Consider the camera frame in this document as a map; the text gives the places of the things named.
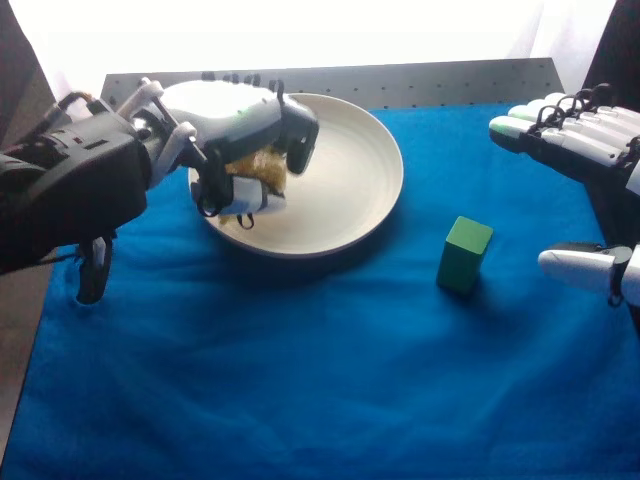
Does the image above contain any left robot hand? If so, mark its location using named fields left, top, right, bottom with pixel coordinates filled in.
left=160, top=78, right=322, bottom=230

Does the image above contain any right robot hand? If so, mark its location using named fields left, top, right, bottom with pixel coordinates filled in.
left=488, top=83, right=640, bottom=308

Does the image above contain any green block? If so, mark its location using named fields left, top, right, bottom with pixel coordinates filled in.
left=435, top=215, right=495, bottom=296

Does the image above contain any white round plate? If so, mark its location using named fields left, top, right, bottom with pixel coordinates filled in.
left=187, top=92, right=405, bottom=262

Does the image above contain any white sheer curtain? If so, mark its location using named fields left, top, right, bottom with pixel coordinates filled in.
left=9, top=0, right=619, bottom=96

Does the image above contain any grey perforated metal board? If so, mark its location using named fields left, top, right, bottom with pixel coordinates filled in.
left=100, top=57, right=567, bottom=112

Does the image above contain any blue table cloth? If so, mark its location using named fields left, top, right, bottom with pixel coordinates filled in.
left=0, top=102, right=640, bottom=480

